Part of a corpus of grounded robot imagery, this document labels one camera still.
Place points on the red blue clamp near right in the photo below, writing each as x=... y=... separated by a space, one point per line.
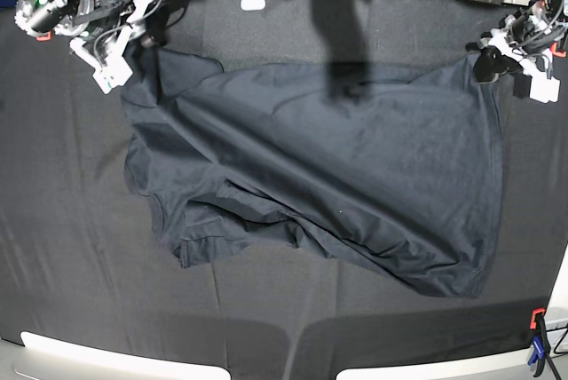
x=541 y=349

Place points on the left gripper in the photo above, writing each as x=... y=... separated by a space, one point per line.
x=522 y=46

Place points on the red clamp far left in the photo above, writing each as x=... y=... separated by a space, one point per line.
x=44 y=37

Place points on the red clamp far right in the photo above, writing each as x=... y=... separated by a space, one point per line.
x=557 y=49

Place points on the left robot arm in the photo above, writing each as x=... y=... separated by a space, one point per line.
x=526 y=43

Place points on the dark grey t-shirt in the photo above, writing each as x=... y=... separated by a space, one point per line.
x=394 y=169

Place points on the black table cloth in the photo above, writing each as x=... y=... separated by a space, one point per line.
x=80 y=263

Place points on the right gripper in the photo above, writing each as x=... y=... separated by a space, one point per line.
x=100 y=31

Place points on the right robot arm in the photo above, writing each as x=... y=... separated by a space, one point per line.
x=36 y=17

